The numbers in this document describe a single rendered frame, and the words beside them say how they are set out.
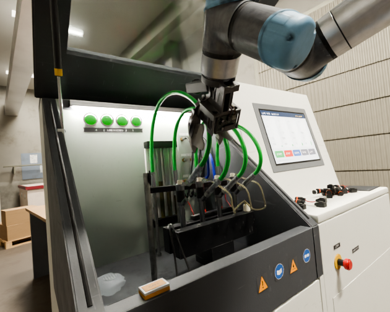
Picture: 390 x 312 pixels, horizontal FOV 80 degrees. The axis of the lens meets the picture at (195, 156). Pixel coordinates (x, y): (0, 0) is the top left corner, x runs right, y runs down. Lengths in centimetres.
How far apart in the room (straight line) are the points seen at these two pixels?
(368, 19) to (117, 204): 89
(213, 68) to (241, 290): 49
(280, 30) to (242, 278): 50
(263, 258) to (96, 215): 61
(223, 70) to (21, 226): 505
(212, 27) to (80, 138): 66
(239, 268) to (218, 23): 50
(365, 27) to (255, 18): 18
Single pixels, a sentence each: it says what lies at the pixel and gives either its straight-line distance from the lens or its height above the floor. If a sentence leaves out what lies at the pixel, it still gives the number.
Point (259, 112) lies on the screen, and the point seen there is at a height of 139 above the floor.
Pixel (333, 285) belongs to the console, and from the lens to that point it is 100.
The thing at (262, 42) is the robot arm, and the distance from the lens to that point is 38.
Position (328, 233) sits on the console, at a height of 91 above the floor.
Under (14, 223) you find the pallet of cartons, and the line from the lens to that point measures 527.
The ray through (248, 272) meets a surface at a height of 91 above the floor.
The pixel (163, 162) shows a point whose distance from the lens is 104.
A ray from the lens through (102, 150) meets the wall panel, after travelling 96.
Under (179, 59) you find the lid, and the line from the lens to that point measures 99.
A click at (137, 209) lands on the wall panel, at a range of 101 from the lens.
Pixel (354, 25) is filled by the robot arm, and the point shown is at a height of 137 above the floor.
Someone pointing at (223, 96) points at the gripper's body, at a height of 131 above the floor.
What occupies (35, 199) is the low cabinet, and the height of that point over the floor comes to 61.
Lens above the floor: 118
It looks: 2 degrees up
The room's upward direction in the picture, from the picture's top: 5 degrees counter-clockwise
